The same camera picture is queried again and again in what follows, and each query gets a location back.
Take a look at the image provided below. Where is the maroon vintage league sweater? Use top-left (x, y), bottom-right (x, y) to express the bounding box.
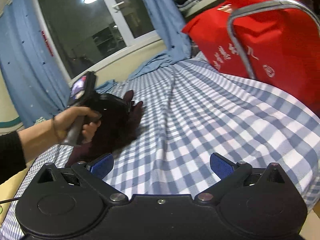
top-left (65, 90), bottom-right (143, 167)

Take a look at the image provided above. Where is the person left forearm black sleeve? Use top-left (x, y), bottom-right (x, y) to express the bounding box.
top-left (0, 118), bottom-right (62, 185)

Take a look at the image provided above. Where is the person left hand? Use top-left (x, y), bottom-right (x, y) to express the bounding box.
top-left (52, 107), bottom-right (101, 146)

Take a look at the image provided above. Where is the left blue star curtain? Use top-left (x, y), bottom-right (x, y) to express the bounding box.
top-left (1, 0), bottom-right (70, 127)

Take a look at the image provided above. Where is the blue star curtain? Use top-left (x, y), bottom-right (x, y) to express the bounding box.
top-left (143, 0), bottom-right (191, 64)
top-left (1, 0), bottom-right (70, 127)

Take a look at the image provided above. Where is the blue white checked bedsheet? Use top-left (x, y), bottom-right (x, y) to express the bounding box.
top-left (0, 57), bottom-right (320, 240)

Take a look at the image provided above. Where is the white framed window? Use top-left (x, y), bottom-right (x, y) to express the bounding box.
top-left (33, 0), bottom-right (165, 83)

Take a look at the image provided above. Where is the teal trimmed headboard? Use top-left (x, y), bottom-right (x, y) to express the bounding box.
top-left (0, 116), bottom-right (24, 135)

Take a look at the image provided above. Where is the right blue star curtain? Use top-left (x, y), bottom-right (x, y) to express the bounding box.
top-left (143, 0), bottom-right (191, 64)

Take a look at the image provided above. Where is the red fabric tote bag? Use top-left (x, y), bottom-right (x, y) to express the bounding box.
top-left (183, 0), bottom-right (319, 114)

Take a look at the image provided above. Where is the silver metal chair frame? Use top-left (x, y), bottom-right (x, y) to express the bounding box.
top-left (227, 0), bottom-right (319, 80)

